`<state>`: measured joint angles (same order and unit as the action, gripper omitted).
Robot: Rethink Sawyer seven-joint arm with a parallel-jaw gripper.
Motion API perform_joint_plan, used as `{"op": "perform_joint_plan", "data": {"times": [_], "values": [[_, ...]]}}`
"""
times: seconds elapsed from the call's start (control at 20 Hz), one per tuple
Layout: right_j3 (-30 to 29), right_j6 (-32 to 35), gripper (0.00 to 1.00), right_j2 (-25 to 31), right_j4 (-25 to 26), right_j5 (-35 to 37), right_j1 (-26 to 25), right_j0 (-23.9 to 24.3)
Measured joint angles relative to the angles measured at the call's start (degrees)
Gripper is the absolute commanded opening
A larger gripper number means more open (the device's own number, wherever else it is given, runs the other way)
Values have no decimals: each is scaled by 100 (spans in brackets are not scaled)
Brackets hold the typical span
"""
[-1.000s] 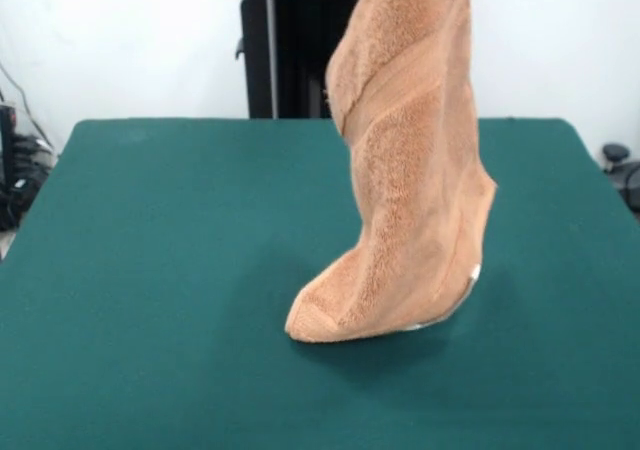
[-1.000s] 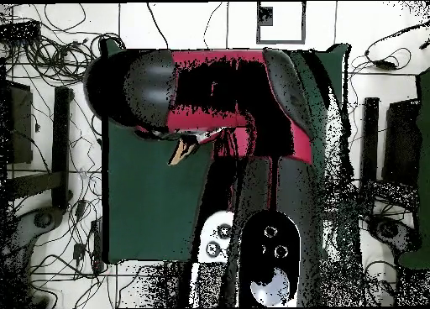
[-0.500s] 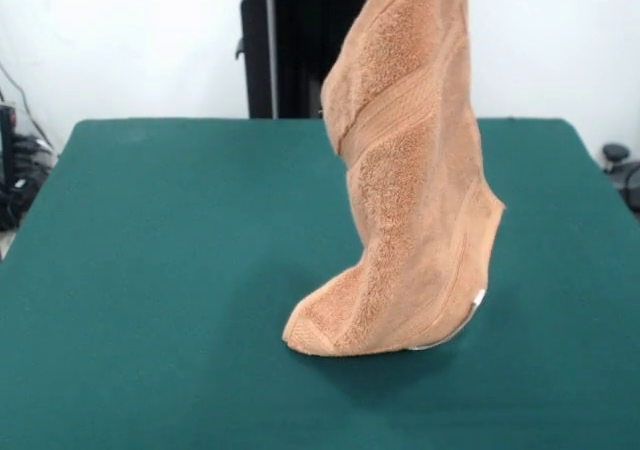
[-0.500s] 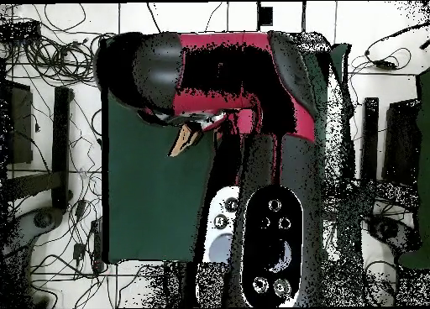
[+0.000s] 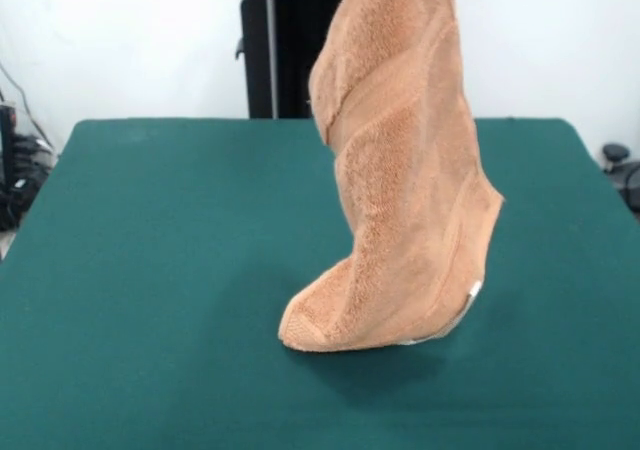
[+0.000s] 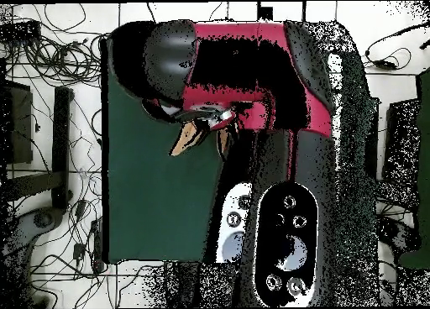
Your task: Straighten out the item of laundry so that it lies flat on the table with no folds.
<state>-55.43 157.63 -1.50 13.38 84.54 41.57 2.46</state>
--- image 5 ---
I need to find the tan terry cloth towel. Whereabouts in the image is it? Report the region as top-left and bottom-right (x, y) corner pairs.
(277, 0), (507, 354)

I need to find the dark green table cloth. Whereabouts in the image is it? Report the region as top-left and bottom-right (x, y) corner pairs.
(0, 117), (640, 450)

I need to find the grey wheeled floor base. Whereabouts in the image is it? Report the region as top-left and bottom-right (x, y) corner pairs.
(601, 142), (640, 216)

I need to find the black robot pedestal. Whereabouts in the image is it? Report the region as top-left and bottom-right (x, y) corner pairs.
(218, 0), (362, 120)

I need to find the grey wall cable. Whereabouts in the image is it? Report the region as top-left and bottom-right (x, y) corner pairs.
(0, 62), (47, 141)

